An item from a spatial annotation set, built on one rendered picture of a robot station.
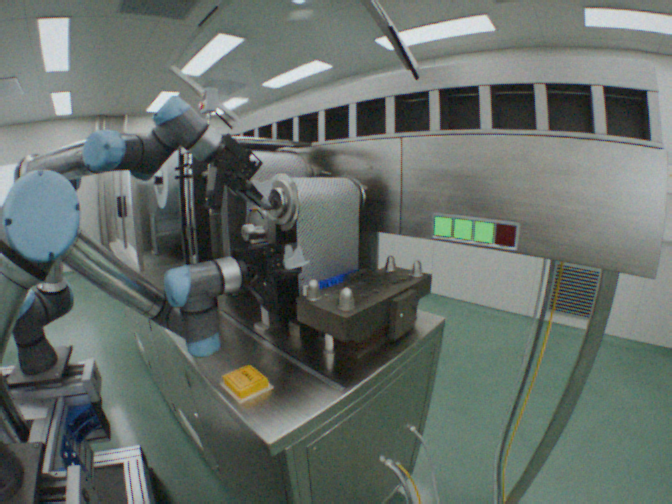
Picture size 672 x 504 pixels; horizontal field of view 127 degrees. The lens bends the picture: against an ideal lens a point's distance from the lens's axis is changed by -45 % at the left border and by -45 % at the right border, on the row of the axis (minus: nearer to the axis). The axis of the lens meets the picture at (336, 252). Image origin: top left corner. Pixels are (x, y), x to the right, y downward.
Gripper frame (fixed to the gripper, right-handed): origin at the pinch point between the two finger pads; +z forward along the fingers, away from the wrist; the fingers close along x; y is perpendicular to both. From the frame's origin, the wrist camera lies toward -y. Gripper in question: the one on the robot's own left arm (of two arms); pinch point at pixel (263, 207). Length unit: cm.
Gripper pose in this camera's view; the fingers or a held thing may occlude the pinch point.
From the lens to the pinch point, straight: 77.3
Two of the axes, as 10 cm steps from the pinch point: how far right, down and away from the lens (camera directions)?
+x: -7.3, -1.5, 6.6
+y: 4.3, -8.6, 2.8
